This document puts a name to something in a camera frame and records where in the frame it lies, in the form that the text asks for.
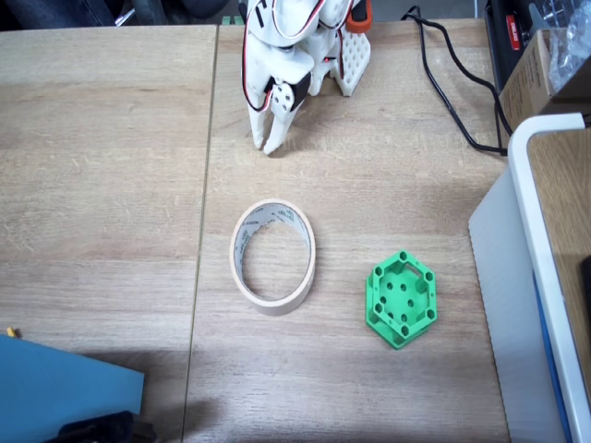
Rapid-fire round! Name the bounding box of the beige masking tape roll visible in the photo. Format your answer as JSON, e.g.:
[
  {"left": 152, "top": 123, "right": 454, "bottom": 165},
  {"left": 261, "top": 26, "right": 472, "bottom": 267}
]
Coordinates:
[{"left": 229, "top": 198, "right": 318, "bottom": 317}]

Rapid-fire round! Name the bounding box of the green hexagonal printed component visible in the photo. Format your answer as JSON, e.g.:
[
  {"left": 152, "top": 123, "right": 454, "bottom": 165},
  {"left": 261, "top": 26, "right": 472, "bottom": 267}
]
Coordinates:
[{"left": 364, "top": 249, "right": 438, "bottom": 352}]

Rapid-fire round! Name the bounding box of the white ribbed plastic bin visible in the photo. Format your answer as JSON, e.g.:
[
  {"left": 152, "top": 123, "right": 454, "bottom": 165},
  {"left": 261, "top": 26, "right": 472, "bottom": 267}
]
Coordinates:
[{"left": 467, "top": 113, "right": 591, "bottom": 443}]

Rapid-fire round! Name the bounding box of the person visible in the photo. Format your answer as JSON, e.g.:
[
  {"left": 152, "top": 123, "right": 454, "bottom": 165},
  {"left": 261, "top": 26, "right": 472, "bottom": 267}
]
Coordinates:
[{"left": 0, "top": 0, "right": 116, "bottom": 31}]

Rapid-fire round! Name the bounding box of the black device with red label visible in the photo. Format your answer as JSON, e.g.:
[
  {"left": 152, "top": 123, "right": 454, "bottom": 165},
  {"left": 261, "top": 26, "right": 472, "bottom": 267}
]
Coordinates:
[{"left": 483, "top": 0, "right": 544, "bottom": 93}]

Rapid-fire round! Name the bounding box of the brown cardboard box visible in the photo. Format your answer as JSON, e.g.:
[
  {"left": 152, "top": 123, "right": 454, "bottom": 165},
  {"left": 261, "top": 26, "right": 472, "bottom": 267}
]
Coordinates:
[{"left": 497, "top": 27, "right": 591, "bottom": 135}]

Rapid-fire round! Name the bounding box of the clear plastic bag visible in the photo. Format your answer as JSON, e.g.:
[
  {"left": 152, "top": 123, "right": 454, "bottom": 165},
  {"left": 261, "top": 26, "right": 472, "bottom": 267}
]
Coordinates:
[{"left": 530, "top": 0, "right": 591, "bottom": 91}]

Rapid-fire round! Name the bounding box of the blue flat box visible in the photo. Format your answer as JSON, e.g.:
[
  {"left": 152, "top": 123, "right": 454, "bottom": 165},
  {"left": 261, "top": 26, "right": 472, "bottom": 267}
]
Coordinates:
[{"left": 0, "top": 333, "right": 146, "bottom": 443}]

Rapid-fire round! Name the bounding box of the red white gripper servo wire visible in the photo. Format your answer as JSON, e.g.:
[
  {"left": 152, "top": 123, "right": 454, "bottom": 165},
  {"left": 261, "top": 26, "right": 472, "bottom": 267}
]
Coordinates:
[{"left": 241, "top": 0, "right": 325, "bottom": 113}]

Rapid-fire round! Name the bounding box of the black power cable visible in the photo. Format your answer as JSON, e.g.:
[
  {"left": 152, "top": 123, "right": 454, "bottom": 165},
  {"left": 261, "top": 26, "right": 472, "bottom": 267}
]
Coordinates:
[{"left": 400, "top": 5, "right": 509, "bottom": 156}]

